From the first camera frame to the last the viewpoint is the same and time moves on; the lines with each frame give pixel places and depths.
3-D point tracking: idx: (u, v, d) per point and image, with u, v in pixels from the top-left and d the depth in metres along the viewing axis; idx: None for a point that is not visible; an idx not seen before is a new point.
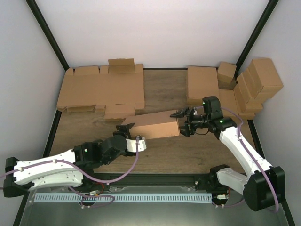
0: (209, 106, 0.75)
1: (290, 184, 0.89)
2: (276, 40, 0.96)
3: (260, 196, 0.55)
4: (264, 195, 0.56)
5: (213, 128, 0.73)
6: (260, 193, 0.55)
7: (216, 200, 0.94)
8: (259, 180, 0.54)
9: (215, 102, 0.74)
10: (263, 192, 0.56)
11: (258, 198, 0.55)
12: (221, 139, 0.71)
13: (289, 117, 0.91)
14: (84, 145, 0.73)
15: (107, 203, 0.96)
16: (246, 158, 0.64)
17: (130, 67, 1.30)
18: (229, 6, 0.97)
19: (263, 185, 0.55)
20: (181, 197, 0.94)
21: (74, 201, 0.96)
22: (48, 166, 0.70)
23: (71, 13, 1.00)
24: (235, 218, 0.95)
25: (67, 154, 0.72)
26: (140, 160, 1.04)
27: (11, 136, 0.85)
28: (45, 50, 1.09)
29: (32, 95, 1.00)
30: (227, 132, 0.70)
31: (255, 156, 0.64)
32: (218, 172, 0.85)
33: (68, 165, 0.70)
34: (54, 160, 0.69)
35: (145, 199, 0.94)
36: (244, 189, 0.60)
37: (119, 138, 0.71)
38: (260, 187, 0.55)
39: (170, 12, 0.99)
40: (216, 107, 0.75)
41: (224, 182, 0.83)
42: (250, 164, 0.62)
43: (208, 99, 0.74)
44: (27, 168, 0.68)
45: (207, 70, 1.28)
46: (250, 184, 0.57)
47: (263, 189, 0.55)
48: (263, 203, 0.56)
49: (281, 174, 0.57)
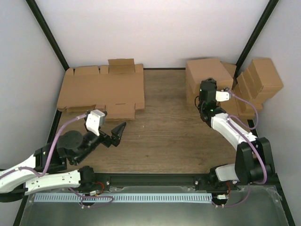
0: (206, 95, 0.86)
1: (293, 184, 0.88)
2: (276, 40, 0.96)
3: (249, 164, 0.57)
4: (252, 164, 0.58)
5: (205, 117, 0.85)
6: (248, 161, 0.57)
7: (216, 200, 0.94)
8: (245, 147, 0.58)
9: (210, 92, 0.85)
10: (251, 162, 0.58)
11: (248, 167, 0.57)
12: (213, 125, 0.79)
13: (290, 117, 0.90)
14: (44, 148, 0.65)
15: (107, 203, 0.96)
16: (233, 133, 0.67)
17: (130, 67, 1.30)
18: (228, 6, 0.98)
19: (250, 153, 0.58)
20: (181, 197, 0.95)
21: (74, 201, 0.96)
22: (15, 174, 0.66)
23: (72, 13, 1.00)
24: (236, 218, 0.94)
25: (30, 159, 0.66)
26: (140, 160, 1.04)
27: (10, 135, 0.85)
28: (45, 49, 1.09)
29: (32, 95, 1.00)
30: (217, 117, 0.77)
31: (242, 131, 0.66)
32: (217, 168, 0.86)
33: (31, 172, 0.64)
34: (16, 168, 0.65)
35: (145, 199, 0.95)
36: (238, 165, 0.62)
37: (71, 136, 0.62)
38: (247, 154, 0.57)
39: (170, 12, 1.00)
40: (211, 97, 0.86)
41: (222, 177, 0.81)
42: (237, 138, 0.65)
43: (206, 90, 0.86)
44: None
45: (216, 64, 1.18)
46: (239, 156, 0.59)
47: (250, 157, 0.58)
48: (253, 173, 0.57)
49: (266, 143, 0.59)
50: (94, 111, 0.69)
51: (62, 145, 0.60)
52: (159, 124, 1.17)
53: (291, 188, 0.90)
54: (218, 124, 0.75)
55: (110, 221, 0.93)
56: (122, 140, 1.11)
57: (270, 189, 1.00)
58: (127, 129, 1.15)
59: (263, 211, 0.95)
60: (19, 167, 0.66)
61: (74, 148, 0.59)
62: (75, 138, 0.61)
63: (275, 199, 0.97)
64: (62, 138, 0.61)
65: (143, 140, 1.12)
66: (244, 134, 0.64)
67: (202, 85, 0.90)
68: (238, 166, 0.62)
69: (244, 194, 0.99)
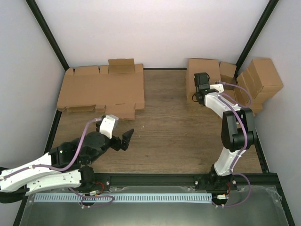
0: (198, 79, 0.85)
1: (294, 185, 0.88)
2: (276, 40, 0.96)
3: (231, 129, 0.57)
4: (234, 129, 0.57)
5: (199, 97, 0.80)
6: (232, 127, 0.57)
7: (216, 200, 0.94)
8: (229, 115, 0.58)
9: (203, 75, 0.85)
10: (234, 129, 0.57)
11: (230, 133, 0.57)
12: (207, 104, 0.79)
13: (290, 116, 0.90)
14: (60, 146, 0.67)
15: (107, 203, 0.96)
16: (221, 105, 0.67)
17: (130, 67, 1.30)
18: (228, 6, 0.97)
19: (234, 121, 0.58)
20: (181, 197, 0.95)
21: (74, 201, 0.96)
22: (27, 173, 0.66)
23: (71, 12, 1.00)
24: (236, 218, 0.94)
25: (44, 158, 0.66)
26: (140, 160, 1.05)
27: (10, 136, 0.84)
28: (45, 49, 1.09)
29: (32, 94, 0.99)
30: (210, 94, 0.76)
31: (230, 103, 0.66)
32: (215, 164, 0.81)
33: (44, 170, 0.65)
34: (30, 165, 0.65)
35: (145, 199, 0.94)
36: (223, 135, 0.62)
37: (94, 136, 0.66)
38: (229, 120, 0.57)
39: (170, 11, 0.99)
40: (205, 81, 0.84)
41: (219, 170, 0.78)
42: (224, 108, 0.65)
43: (198, 74, 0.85)
44: (9, 176, 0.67)
45: (212, 67, 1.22)
46: (224, 124, 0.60)
47: (234, 124, 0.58)
48: (234, 138, 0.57)
49: (250, 112, 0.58)
50: (109, 116, 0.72)
51: (86, 144, 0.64)
52: (159, 124, 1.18)
53: (291, 188, 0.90)
54: (210, 101, 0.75)
55: (111, 222, 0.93)
56: None
57: (270, 189, 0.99)
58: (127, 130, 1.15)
59: (263, 211, 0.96)
60: (31, 165, 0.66)
61: (97, 147, 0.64)
62: (99, 139, 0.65)
63: (275, 199, 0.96)
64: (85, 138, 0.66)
65: (143, 139, 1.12)
66: (231, 105, 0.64)
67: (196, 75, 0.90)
68: (222, 136, 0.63)
69: (244, 194, 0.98)
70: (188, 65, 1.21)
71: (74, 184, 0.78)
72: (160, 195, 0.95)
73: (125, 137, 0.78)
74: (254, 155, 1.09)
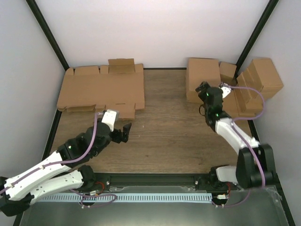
0: (212, 100, 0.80)
1: (294, 185, 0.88)
2: (277, 40, 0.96)
3: (249, 168, 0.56)
4: (252, 168, 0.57)
5: (209, 122, 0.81)
6: (248, 166, 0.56)
7: (216, 200, 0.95)
8: (246, 152, 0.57)
9: (217, 96, 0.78)
10: (252, 168, 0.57)
11: (247, 172, 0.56)
12: (218, 131, 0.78)
13: (290, 116, 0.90)
14: (67, 142, 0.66)
15: (108, 202, 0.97)
16: (235, 136, 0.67)
17: (130, 67, 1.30)
18: (228, 5, 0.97)
19: (252, 159, 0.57)
20: (181, 197, 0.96)
21: (75, 201, 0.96)
22: (37, 175, 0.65)
23: (71, 12, 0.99)
24: (235, 219, 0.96)
25: (51, 157, 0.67)
26: (140, 160, 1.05)
27: (11, 136, 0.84)
28: (45, 49, 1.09)
29: (32, 94, 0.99)
30: (221, 122, 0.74)
31: (245, 136, 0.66)
32: (218, 169, 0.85)
33: (58, 166, 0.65)
34: (42, 165, 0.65)
35: (145, 199, 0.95)
36: (238, 172, 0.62)
37: (100, 125, 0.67)
38: (247, 159, 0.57)
39: (169, 11, 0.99)
40: (219, 102, 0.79)
41: (224, 180, 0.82)
42: (239, 141, 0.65)
43: (212, 93, 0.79)
44: (17, 182, 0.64)
45: (213, 66, 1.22)
46: (241, 162, 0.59)
47: (251, 162, 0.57)
48: (252, 178, 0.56)
49: (268, 151, 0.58)
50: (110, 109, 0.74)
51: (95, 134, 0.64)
52: (159, 124, 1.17)
53: (290, 189, 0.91)
54: (222, 128, 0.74)
55: (111, 222, 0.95)
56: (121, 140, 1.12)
57: (271, 189, 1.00)
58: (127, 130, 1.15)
59: (261, 211, 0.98)
60: (42, 165, 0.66)
61: (106, 134, 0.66)
62: (105, 127, 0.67)
63: (275, 199, 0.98)
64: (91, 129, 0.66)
65: (143, 139, 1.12)
66: (246, 140, 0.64)
67: (209, 89, 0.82)
68: (238, 173, 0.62)
69: (245, 195, 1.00)
70: (188, 65, 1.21)
71: (76, 183, 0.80)
72: (160, 195, 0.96)
73: (126, 129, 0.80)
74: None
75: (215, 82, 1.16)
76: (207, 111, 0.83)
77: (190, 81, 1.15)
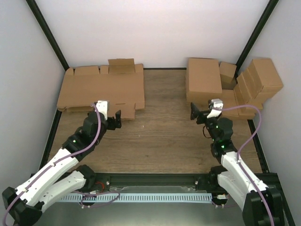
0: (222, 133, 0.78)
1: (293, 186, 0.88)
2: (276, 40, 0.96)
3: (257, 213, 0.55)
4: (260, 213, 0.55)
5: (215, 153, 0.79)
6: (257, 211, 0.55)
7: (216, 201, 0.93)
8: (255, 197, 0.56)
9: (228, 132, 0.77)
10: (260, 213, 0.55)
11: (255, 217, 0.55)
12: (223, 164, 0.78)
13: (290, 117, 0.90)
14: (70, 138, 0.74)
15: (107, 202, 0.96)
16: (242, 177, 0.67)
17: (130, 67, 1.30)
18: (228, 6, 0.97)
19: (260, 204, 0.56)
20: (181, 197, 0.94)
21: (74, 201, 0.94)
22: (49, 173, 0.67)
23: (71, 12, 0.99)
24: (235, 219, 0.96)
25: (59, 155, 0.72)
26: (140, 160, 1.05)
27: (11, 136, 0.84)
28: (45, 49, 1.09)
29: (32, 94, 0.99)
30: (227, 156, 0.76)
31: (253, 178, 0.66)
32: (219, 175, 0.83)
33: (67, 161, 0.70)
34: (52, 163, 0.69)
35: (145, 199, 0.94)
36: (244, 211, 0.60)
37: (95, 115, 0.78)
38: (256, 205, 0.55)
39: (169, 11, 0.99)
40: (228, 137, 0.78)
41: (224, 187, 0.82)
42: (247, 184, 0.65)
43: (224, 127, 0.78)
44: (31, 184, 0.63)
45: (213, 67, 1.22)
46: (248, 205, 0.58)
47: (260, 207, 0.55)
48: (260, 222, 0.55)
49: (276, 195, 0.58)
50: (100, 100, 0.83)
51: (93, 121, 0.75)
52: (159, 124, 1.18)
53: (289, 188, 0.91)
54: (228, 164, 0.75)
55: (111, 222, 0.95)
56: (122, 140, 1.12)
57: None
58: (127, 129, 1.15)
59: None
60: (53, 161, 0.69)
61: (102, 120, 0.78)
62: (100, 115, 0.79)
63: None
64: (88, 119, 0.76)
65: (143, 140, 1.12)
66: (254, 182, 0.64)
67: (218, 122, 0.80)
68: (245, 213, 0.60)
69: None
70: (188, 65, 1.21)
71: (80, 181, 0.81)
72: (160, 195, 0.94)
73: (117, 116, 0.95)
74: (253, 155, 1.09)
75: (215, 82, 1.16)
76: (213, 141, 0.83)
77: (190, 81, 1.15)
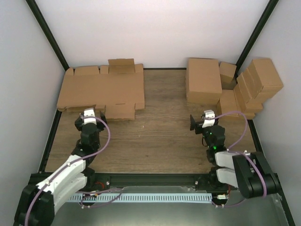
0: (216, 140, 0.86)
1: (293, 186, 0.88)
2: (277, 40, 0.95)
3: (245, 173, 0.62)
4: (249, 173, 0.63)
5: (210, 158, 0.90)
6: (244, 170, 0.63)
7: (216, 200, 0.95)
8: (240, 158, 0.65)
9: (220, 139, 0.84)
10: (249, 173, 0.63)
11: (245, 176, 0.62)
12: (218, 163, 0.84)
13: (290, 116, 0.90)
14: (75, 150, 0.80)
15: (107, 202, 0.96)
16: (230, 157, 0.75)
17: (130, 67, 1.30)
18: (229, 5, 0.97)
19: (247, 165, 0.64)
20: (181, 197, 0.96)
21: (75, 201, 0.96)
22: (65, 171, 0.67)
23: (70, 12, 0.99)
24: (234, 219, 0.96)
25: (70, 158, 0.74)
26: (140, 160, 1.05)
27: (11, 136, 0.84)
28: (45, 49, 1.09)
29: (32, 95, 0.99)
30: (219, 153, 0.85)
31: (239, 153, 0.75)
32: (218, 170, 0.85)
33: (80, 162, 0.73)
34: (68, 162, 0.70)
35: (145, 199, 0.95)
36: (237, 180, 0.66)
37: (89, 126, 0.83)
38: (242, 164, 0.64)
39: (169, 11, 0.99)
40: (221, 141, 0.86)
41: (223, 181, 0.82)
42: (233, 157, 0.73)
43: (216, 134, 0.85)
44: (52, 178, 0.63)
45: (211, 67, 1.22)
46: (237, 169, 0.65)
47: (246, 167, 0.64)
48: (251, 182, 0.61)
49: (260, 157, 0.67)
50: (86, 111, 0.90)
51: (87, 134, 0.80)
52: (159, 124, 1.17)
53: (289, 188, 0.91)
54: (220, 157, 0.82)
55: (111, 222, 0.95)
56: (122, 140, 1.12)
57: None
58: (127, 129, 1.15)
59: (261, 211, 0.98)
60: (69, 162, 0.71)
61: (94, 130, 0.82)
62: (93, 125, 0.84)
63: (275, 199, 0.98)
64: (83, 132, 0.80)
65: (143, 139, 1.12)
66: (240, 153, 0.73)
67: (212, 129, 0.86)
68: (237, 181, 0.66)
69: None
70: (188, 65, 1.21)
71: (82, 180, 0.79)
72: (160, 195, 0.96)
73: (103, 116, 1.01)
74: None
75: (215, 81, 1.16)
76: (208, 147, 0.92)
77: (190, 81, 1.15)
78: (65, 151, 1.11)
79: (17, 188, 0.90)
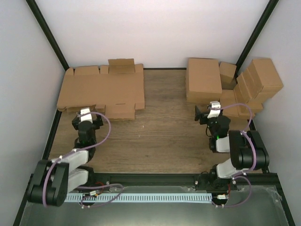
0: (219, 129, 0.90)
1: (293, 186, 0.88)
2: (276, 40, 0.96)
3: (238, 143, 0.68)
4: (241, 144, 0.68)
5: (211, 146, 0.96)
6: (237, 141, 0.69)
7: (216, 200, 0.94)
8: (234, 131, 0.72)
9: (224, 128, 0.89)
10: (241, 144, 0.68)
11: (237, 146, 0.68)
12: (218, 149, 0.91)
13: (290, 116, 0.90)
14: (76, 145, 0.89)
15: (106, 202, 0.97)
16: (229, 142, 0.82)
17: (130, 67, 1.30)
18: (228, 6, 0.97)
19: (240, 137, 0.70)
20: (181, 197, 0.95)
21: (75, 201, 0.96)
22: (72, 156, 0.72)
23: (70, 12, 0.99)
24: (234, 219, 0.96)
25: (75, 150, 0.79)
26: (140, 160, 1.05)
27: (11, 136, 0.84)
28: (45, 49, 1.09)
29: (32, 94, 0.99)
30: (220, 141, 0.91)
31: None
32: (218, 165, 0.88)
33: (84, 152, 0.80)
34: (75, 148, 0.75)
35: (145, 199, 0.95)
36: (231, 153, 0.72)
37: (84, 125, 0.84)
38: (236, 136, 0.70)
39: (169, 11, 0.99)
40: (224, 131, 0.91)
41: (222, 175, 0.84)
42: None
43: (220, 123, 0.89)
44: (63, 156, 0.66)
45: (211, 67, 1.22)
46: (232, 141, 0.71)
47: (239, 139, 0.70)
48: (242, 150, 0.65)
49: (257, 134, 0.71)
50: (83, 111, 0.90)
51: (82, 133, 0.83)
52: (159, 124, 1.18)
53: (289, 188, 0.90)
54: (221, 143, 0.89)
55: (111, 222, 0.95)
56: (122, 140, 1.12)
57: (270, 189, 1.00)
58: (127, 130, 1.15)
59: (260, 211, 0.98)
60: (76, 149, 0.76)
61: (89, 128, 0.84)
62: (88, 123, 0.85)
63: (275, 199, 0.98)
64: (80, 130, 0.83)
65: (143, 139, 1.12)
66: None
67: (218, 118, 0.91)
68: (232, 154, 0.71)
69: (245, 195, 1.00)
70: (188, 65, 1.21)
71: (84, 174, 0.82)
72: (160, 195, 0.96)
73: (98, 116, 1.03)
74: None
75: (215, 81, 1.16)
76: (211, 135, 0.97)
77: (190, 81, 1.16)
78: (65, 150, 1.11)
79: (17, 188, 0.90)
